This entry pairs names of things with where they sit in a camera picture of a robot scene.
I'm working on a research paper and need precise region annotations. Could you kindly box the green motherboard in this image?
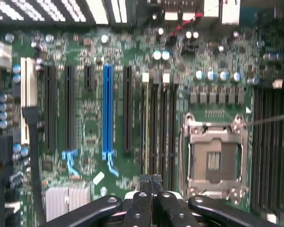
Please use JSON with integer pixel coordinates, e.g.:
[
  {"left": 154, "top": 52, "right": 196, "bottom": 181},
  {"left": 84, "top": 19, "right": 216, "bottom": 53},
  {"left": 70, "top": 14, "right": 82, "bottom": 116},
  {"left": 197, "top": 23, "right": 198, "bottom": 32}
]
[{"left": 3, "top": 25, "right": 284, "bottom": 227}]

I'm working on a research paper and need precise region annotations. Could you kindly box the silver finned heat sink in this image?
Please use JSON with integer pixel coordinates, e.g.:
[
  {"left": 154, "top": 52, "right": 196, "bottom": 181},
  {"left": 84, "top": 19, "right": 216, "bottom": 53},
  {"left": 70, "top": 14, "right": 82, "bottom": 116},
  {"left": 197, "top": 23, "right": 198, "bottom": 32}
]
[{"left": 45, "top": 185, "right": 92, "bottom": 222}]

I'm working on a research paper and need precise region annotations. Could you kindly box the blue expansion slot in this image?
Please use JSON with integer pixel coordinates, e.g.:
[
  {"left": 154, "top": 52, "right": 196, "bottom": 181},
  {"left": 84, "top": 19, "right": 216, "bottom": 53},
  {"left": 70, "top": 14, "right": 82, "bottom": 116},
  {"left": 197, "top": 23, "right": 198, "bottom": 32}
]
[{"left": 101, "top": 64, "right": 120, "bottom": 178}]

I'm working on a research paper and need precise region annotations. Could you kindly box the metal CPU socket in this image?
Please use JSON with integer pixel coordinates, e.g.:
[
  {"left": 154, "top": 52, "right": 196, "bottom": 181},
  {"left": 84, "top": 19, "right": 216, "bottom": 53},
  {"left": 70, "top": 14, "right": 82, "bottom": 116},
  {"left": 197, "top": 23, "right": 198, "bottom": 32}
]
[{"left": 182, "top": 113, "right": 249, "bottom": 205}]

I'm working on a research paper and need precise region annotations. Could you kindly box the short black expansion slot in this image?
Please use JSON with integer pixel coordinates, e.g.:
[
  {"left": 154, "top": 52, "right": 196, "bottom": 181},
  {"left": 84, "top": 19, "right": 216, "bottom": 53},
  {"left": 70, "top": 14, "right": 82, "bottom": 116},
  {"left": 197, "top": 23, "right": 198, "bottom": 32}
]
[{"left": 84, "top": 65, "right": 94, "bottom": 92}]

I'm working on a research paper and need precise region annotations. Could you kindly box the thin metal locking lever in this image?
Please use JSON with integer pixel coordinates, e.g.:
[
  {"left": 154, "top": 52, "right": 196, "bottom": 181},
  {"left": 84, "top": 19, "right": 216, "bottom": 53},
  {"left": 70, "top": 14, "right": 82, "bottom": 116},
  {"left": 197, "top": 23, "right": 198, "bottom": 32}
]
[{"left": 246, "top": 113, "right": 284, "bottom": 126}]

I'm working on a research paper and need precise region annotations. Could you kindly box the white plug block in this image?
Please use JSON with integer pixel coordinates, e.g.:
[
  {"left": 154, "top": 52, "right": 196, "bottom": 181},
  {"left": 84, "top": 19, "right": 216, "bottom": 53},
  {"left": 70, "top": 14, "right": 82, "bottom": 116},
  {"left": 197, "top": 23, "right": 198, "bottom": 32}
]
[{"left": 203, "top": 0, "right": 241, "bottom": 26}]

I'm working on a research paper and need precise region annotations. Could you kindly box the white power connector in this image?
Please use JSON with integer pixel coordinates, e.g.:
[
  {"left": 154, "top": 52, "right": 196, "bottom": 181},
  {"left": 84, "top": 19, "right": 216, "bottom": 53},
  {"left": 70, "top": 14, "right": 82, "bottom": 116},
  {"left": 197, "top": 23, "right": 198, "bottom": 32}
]
[{"left": 0, "top": 38, "right": 13, "bottom": 66}]

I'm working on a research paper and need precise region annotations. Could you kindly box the metal slat table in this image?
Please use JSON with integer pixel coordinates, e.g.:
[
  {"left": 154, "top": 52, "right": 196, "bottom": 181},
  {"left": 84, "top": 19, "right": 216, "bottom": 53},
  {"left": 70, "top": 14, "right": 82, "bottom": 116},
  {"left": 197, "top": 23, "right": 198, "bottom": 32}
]
[{"left": 0, "top": 0, "right": 129, "bottom": 25}]

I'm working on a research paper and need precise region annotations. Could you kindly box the white expansion slot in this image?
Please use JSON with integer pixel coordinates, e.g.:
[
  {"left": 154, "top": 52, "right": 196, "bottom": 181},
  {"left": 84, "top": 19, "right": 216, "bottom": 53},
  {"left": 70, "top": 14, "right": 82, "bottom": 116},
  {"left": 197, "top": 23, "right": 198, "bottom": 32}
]
[{"left": 20, "top": 57, "right": 38, "bottom": 145}]

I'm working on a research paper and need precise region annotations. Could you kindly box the long black expansion slot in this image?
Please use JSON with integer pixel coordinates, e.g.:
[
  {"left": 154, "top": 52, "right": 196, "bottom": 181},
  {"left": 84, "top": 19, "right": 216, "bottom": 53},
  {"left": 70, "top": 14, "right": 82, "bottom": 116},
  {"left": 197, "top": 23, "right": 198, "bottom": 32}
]
[
  {"left": 44, "top": 65, "right": 57, "bottom": 152},
  {"left": 123, "top": 66, "right": 133, "bottom": 153},
  {"left": 61, "top": 65, "right": 79, "bottom": 176}
]

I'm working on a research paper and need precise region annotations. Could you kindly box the flat black cable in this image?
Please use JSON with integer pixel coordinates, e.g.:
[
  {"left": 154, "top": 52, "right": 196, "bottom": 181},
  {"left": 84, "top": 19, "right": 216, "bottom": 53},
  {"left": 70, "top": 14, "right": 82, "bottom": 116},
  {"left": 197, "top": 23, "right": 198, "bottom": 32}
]
[{"left": 22, "top": 107, "right": 47, "bottom": 226}]

